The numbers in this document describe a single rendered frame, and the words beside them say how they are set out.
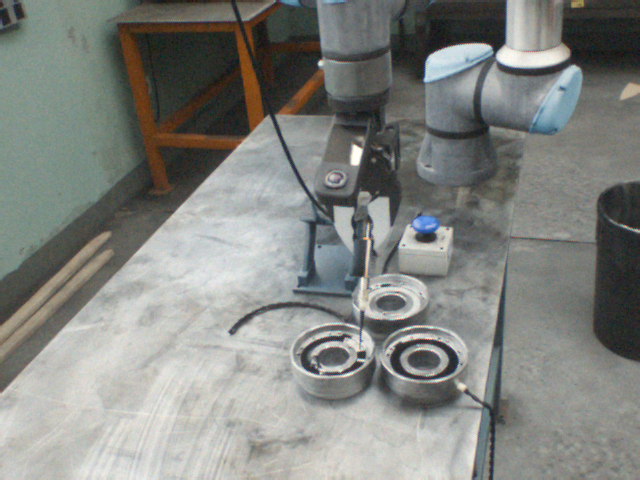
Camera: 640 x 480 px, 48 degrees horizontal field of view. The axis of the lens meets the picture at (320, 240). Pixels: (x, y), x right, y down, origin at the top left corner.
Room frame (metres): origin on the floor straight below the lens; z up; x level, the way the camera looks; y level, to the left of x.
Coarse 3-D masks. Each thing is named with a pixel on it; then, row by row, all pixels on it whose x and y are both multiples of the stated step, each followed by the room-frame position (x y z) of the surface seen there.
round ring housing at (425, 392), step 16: (400, 336) 0.70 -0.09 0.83; (416, 336) 0.70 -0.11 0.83; (432, 336) 0.70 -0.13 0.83; (448, 336) 0.69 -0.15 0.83; (384, 352) 0.67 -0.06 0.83; (416, 352) 0.68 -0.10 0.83; (432, 352) 0.67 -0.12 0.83; (464, 352) 0.66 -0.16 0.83; (384, 368) 0.64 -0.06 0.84; (464, 368) 0.62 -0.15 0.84; (400, 384) 0.62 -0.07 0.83; (416, 384) 0.61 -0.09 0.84; (432, 384) 0.60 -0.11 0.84; (448, 384) 0.61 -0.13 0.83; (416, 400) 0.61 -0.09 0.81; (432, 400) 0.61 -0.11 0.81
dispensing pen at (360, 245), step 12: (372, 228) 0.77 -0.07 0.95; (360, 240) 0.75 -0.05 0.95; (360, 252) 0.74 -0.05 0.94; (360, 264) 0.73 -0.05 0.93; (360, 276) 0.72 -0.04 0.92; (360, 288) 0.73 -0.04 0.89; (360, 300) 0.72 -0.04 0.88; (360, 312) 0.71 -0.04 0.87; (360, 324) 0.70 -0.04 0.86; (360, 336) 0.70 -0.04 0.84
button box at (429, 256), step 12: (408, 228) 0.94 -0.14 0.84; (444, 228) 0.93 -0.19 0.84; (408, 240) 0.91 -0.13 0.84; (420, 240) 0.90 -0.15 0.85; (432, 240) 0.90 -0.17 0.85; (444, 240) 0.90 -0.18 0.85; (408, 252) 0.89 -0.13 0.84; (420, 252) 0.88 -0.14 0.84; (432, 252) 0.87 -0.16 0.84; (444, 252) 0.87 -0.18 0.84; (408, 264) 0.89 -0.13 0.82; (420, 264) 0.88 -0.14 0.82; (432, 264) 0.87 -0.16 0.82; (444, 264) 0.87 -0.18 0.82; (444, 276) 0.87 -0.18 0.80
